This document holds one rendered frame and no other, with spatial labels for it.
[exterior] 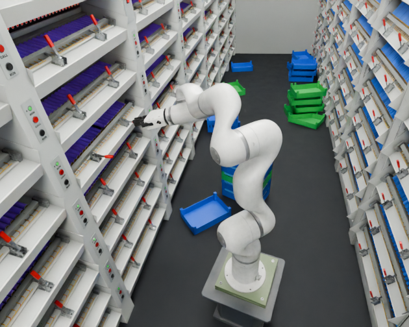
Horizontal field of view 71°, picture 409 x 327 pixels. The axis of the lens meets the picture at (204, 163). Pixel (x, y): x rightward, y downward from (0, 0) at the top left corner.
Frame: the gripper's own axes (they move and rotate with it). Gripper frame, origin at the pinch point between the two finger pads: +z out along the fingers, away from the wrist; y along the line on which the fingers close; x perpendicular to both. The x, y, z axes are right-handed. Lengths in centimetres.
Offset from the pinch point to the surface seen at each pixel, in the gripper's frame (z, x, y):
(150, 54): 2.5, 17.5, 40.9
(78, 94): 7.4, 23.2, -17.2
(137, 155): 10.0, -18.9, 0.7
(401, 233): -105, -63, -15
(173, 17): 1, 25, 88
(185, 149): 26, -74, 85
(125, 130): 5.9, -1.5, -3.6
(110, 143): 7.2, -0.7, -15.4
